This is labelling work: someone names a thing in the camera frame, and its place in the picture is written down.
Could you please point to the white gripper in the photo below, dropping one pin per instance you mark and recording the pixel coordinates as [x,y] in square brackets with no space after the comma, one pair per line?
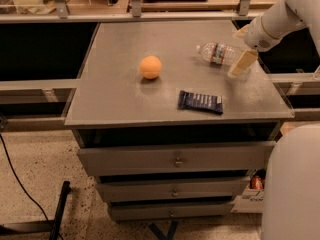
[258,34]

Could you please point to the clear plastic water bottle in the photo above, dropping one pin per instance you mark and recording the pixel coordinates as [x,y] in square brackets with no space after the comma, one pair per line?
[220,54]

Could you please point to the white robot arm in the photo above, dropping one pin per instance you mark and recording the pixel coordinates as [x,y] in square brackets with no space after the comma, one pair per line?
[291,203]

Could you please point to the dark blue rxbar wrapper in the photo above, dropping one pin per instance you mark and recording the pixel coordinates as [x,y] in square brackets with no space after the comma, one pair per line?
[200,102]

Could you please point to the orange ball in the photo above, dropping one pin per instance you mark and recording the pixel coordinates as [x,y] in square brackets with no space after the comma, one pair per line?
[150,67]

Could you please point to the top grey drawer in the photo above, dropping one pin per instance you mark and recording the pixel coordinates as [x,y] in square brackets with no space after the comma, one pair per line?
[175,158]

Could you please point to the grey drawer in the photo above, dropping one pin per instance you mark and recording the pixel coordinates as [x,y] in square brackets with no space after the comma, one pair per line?
[172,189]
[175,158]
[169,210]

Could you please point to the grey drawer cabinet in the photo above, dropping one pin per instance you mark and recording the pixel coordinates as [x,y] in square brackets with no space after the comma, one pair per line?
[115,106]

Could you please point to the orange snack packet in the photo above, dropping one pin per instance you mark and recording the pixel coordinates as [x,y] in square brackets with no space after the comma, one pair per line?
[256,183]

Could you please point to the middle grey drawer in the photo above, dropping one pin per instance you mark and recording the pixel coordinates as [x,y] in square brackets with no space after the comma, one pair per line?
[172,189]

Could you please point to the cardboard box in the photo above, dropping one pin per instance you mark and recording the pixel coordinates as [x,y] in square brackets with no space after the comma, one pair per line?
[248,200]

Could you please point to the bottom grey drawer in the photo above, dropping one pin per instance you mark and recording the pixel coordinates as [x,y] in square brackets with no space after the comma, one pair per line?
[169,210]

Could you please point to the grey metal shelf rail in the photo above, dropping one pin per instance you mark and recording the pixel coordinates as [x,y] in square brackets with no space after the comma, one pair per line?
[135,14]

